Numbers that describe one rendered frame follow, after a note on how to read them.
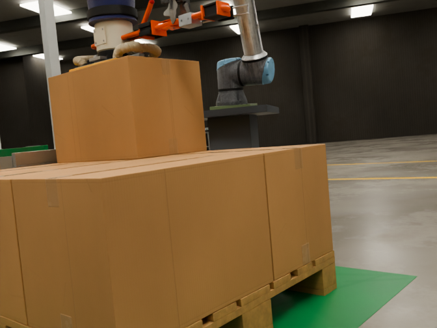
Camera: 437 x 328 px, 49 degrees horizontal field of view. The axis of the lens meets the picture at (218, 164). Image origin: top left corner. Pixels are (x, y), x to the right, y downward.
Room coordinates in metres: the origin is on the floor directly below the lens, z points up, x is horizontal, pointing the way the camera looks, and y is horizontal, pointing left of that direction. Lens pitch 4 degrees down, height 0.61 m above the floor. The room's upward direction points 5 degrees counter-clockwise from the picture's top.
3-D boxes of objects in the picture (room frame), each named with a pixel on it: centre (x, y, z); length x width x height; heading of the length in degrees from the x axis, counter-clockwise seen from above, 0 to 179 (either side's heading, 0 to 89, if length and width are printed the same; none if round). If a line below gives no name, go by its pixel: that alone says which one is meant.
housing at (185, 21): (1.91, 0.06, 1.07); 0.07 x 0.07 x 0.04; 51
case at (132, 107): (2.19, 0.40, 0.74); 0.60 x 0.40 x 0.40; 48
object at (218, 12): (1.82, -0.04, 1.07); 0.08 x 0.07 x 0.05; 51
